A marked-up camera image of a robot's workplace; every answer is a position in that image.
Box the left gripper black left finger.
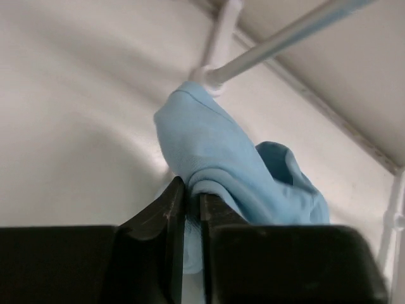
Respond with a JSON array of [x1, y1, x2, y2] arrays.
[[104, 177, 185, 303]]

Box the light blue trousers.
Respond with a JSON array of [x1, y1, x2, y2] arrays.
[[154, 81, 330, 274]]

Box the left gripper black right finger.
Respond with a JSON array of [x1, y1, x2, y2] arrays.
[[199, 194, 248, 303]]

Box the white and silver clothes rack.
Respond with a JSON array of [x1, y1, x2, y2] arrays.
[[189, 0, 405, 273]]

